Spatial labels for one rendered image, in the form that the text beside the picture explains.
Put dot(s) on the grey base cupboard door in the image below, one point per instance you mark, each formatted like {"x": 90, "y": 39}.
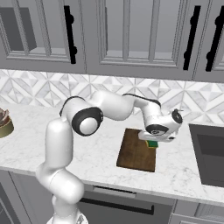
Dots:
{"x": 17, "y": 198}
{"x": 198, "y": 214}

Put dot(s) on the green and yellow sponge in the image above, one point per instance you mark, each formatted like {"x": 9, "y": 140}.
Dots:
{"x": 152, "y": 143}

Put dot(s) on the brown wooden cutting board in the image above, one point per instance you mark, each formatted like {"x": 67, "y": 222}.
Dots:
{"x": 135, "y": 154}

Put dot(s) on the grey dishwasher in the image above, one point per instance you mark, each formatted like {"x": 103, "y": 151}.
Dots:
{"x": 122, "y": 213}

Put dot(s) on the dark grey sink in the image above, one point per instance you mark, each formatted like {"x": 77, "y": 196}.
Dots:
{"x": 210, "y": 154}

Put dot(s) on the wide grey wall cupboard door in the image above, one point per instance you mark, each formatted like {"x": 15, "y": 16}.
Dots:
{"x": 137, "y": 35}

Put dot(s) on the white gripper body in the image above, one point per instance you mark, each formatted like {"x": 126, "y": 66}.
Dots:
{"x": 157, "y": 137}

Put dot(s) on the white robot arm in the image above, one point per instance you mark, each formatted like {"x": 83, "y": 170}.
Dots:
{"x": 59, "y": 140}

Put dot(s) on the olive bowl with brown contents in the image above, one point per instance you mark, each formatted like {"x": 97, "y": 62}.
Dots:
{"x": 5, "y": 128}

